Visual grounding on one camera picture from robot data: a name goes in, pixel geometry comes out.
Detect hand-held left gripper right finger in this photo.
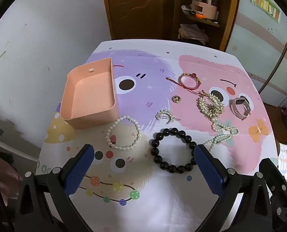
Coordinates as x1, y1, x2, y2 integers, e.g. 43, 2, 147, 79
194, 144, 273, 232

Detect folded beige cloths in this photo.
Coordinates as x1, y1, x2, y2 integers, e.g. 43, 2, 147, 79
178, 24, 209, 44

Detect white pearl bracelet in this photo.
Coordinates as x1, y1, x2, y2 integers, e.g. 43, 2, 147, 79
106, 116, 143, 151

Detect crescent rhinestone hair clip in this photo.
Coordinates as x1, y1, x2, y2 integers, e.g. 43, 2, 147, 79
156, 110, 181, 122

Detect long pearl bead chain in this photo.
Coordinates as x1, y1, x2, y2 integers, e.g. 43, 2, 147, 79
202, 119, 240, 151

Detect brown wooden shelf cabinet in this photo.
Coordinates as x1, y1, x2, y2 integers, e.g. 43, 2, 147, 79
172, 0, 241, 51

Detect black bead bracelet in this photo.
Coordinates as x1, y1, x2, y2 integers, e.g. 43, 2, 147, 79
150, 127, 197, 174

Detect checked white cloth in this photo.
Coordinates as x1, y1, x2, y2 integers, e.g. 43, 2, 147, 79
277, 142, 287, 186

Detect pink desktop organizer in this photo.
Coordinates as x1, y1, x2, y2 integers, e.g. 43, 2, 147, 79
191, 0, 218, 21

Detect wall poster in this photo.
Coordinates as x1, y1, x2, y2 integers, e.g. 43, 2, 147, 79
251, 0, 282, 23

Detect pale blue wardrobe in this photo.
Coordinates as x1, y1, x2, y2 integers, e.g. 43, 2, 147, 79
225, 0, 287, 108

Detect pink plastic storage box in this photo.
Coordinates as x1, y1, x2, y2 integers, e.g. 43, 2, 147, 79
60, 57, 118, 130

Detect brown wooden door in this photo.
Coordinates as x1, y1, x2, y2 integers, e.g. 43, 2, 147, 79
101, 0, 180, 40

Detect red string bead bracelet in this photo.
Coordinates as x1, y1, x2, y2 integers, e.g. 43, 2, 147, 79
166, 72, 203, 90

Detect cartoon printed tablecloth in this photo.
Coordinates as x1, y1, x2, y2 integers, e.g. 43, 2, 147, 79
36, 39, 279, 232

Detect gold rhinestone hair claw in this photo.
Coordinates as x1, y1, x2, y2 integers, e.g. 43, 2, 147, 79
198, 90, 225, 121

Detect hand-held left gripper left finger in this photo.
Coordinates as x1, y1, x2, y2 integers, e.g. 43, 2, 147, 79
14, 144, 95, 232

